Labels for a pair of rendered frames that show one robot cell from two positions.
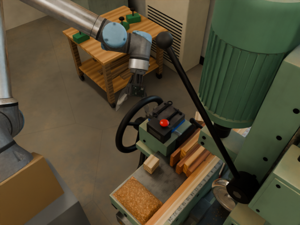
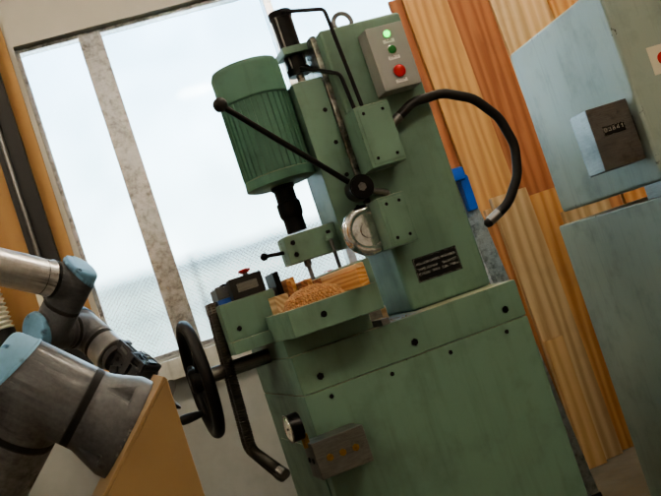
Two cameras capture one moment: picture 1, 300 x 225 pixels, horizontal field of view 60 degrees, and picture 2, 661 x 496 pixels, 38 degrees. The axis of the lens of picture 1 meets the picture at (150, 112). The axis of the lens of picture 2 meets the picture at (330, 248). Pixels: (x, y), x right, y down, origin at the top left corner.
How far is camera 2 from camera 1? 2.14 m
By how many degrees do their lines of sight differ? 73
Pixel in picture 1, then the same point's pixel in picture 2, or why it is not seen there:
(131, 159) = not seen: outside the picture
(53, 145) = not seen: outside the picture
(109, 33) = (76, 263)
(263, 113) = (312, 133)
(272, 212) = (382, 145)
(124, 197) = (302, 292)
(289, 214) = (387, 130)
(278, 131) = (330, 137)
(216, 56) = (254, 111)
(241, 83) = (283, 120)
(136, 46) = (90, 319)
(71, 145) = not seen: outside the picture
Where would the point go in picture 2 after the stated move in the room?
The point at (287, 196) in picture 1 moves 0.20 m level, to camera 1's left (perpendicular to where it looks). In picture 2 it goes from (372, 115) to (331, 116)
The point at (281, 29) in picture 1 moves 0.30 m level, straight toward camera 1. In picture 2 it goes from (276, 70) to (335, 22)
